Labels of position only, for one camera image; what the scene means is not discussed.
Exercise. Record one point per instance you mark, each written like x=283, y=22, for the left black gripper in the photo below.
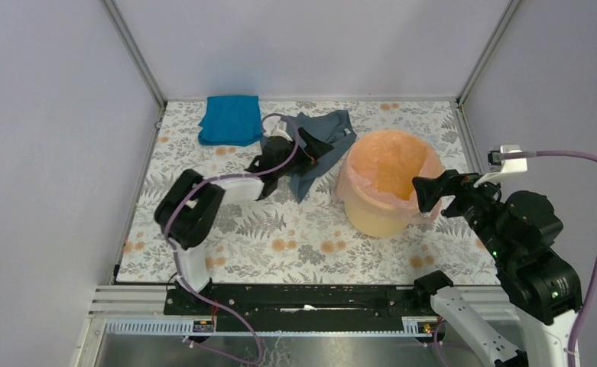
x=315, y=148

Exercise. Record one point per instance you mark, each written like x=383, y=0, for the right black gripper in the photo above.
x=427, y=189

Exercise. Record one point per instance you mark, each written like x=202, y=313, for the yellow round trash bin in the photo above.
x=374, y=223

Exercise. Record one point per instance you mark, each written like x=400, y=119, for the pink plastic trash bag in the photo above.
x=379, y=172

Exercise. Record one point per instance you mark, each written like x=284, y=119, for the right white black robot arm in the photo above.
x=518, y=233

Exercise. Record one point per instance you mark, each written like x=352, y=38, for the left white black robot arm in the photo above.
x=187, y=212

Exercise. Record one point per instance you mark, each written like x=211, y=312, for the grey crumpled shirt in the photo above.
x=335, y=129

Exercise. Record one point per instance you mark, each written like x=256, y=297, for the folded blue cloth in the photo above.
x=231, y=120

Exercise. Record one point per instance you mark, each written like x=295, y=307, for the floral patterned table mat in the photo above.
x=278, y=240

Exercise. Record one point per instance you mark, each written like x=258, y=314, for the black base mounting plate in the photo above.
x=245, y=302

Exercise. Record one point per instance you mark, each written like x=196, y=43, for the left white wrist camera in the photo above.
x=280, y=130

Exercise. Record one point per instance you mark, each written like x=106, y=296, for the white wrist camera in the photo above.
x=501, y=167
x=280, y=130

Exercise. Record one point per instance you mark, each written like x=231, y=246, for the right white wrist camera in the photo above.
x=501, y=167

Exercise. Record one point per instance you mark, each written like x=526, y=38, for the right aluminium corner post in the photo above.
x=494, y=39

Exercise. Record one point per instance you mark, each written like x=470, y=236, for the aluminium corner post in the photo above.
x=494, y=39
x=133, y=50

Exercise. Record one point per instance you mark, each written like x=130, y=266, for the left aluminium corner post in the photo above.
x=133, y=50

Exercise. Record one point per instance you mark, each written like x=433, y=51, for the perforated metal cable rail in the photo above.
x=290, y=325

